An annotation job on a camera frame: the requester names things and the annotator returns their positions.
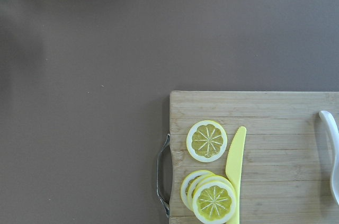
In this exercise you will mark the white spoon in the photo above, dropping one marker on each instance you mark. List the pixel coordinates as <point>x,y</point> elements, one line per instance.
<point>332,131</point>

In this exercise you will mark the back stacked lemon slice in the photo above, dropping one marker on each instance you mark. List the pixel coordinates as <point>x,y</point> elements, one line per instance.
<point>188,180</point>

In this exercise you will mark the single lemon slice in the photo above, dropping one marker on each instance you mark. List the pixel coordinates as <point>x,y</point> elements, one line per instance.
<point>206,141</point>

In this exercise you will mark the stacked lemon slice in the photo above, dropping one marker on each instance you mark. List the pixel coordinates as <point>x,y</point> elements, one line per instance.
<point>188,180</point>
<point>193,185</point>
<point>214,202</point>

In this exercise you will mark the wooden cutting board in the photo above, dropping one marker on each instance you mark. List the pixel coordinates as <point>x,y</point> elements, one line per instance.
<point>287,155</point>

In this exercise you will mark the middle stacked lemon slice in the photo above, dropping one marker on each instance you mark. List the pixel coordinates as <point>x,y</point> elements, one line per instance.
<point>193,185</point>

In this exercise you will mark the yellow plastic knife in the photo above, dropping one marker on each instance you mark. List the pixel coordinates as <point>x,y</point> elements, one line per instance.
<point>233,168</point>

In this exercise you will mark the front stacked lemon slice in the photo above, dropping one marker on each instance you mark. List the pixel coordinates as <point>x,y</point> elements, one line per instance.
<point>214,202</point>

